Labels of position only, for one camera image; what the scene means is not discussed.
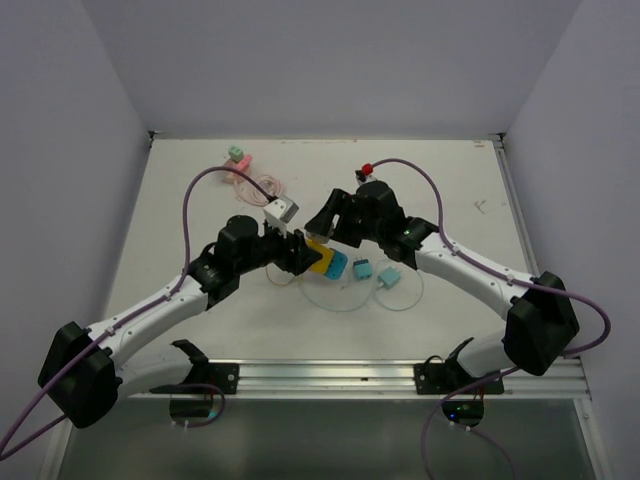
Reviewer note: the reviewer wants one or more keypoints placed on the pink socket adapter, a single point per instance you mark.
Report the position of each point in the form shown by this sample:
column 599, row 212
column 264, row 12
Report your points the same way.
column 243, row 165

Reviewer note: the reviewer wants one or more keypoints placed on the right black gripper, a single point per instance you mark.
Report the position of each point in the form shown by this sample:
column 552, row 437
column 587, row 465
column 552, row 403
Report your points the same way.
column 343, row 203

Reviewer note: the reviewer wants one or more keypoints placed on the left black mount plate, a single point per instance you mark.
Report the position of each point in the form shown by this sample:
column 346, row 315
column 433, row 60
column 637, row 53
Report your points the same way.
column 223, row 375

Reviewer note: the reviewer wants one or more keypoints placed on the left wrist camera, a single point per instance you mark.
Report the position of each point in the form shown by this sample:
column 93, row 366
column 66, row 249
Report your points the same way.
column 279, row 212

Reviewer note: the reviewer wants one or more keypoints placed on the blue power socket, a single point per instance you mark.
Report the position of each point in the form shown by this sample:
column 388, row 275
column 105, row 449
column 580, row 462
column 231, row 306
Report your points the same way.
column 337, row 265

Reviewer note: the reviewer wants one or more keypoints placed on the teal charger plug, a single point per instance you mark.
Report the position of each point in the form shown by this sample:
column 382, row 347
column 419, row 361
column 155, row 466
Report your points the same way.
column 362, row 269

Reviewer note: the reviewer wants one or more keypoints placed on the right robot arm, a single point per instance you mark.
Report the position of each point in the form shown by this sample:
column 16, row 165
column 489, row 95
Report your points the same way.
column 539, row 321

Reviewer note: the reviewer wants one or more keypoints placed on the black mount plate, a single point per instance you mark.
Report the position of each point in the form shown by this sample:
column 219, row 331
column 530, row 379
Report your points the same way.
column 223, row 375
column 436, row 376

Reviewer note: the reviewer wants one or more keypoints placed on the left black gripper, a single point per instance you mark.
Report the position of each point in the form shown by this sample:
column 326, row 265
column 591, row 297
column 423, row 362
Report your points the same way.
column 296, row 256

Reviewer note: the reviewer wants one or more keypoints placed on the light blue charger plug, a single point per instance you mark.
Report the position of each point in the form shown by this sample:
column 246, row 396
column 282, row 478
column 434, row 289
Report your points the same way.
column 388, row 278

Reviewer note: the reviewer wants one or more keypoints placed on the yellow cube socket adapter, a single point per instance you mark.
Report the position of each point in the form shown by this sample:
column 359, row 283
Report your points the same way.
column 322, row 265

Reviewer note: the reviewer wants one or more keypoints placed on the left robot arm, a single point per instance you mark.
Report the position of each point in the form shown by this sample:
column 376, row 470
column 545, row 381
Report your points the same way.
column 83, row 370

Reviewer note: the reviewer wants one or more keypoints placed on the green plug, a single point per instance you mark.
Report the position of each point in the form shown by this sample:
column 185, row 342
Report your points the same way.
column 236, row 154

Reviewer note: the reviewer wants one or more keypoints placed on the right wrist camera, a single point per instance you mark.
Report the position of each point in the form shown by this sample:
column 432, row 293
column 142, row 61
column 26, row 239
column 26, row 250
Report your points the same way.
column 365, row 174

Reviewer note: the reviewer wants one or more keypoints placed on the white socket adapter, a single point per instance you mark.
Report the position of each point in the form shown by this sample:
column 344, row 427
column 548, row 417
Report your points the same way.
column 317, row 238

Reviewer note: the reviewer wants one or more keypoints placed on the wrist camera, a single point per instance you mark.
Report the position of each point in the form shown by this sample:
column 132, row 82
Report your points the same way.
column 365, row 174
column 279, row 212

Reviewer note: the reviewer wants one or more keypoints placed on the right black mount plate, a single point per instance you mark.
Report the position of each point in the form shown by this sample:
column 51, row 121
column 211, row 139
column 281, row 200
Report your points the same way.
column 436, row 376

